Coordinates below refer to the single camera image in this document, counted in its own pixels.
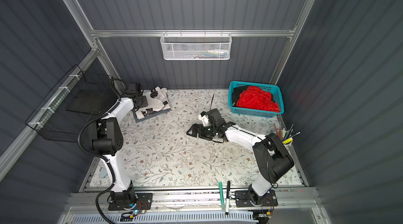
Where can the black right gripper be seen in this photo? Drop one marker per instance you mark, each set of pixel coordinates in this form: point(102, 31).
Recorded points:
point(195, 126)

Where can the black marker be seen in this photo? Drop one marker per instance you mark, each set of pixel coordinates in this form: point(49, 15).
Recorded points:
point(227, 202)

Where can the black wire wall basket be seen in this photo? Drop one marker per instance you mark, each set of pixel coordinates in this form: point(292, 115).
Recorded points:
point(85, 95)

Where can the light blue case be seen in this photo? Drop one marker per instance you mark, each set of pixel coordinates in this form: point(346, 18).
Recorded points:
point(103, 174)

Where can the white bottle in mesh basket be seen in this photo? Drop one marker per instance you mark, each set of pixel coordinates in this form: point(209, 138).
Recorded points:
point(221, 53)

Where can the green marker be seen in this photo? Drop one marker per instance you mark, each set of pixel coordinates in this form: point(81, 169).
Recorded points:
point(221, 194)

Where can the white wire mesh basket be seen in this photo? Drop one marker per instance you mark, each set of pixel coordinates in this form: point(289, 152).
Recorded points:
point(194, 48)

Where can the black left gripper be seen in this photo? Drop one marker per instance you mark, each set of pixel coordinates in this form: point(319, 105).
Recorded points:
point(144, 103)

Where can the white t-shirt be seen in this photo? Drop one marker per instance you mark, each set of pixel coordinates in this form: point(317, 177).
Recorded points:
point(157, 101)

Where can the folded grey-blue t-shirt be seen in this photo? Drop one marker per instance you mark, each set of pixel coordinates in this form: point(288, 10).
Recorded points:
point(137, 120)

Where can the black t-shirt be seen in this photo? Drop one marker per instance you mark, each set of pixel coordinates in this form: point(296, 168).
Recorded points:
point(237, 91)

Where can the red t-shirt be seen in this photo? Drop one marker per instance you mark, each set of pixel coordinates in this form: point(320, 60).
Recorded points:
point(258, 99)

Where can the white pen cup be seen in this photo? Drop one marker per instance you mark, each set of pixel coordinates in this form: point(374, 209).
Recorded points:
point(286, 135)

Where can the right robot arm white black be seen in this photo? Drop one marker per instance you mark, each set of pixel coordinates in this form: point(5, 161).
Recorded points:
point(272, 157)

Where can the teal plastic basket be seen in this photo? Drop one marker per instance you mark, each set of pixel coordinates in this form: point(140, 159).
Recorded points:
point(273, 89)

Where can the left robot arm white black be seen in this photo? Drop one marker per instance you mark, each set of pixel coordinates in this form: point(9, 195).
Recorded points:
point(107, 141)

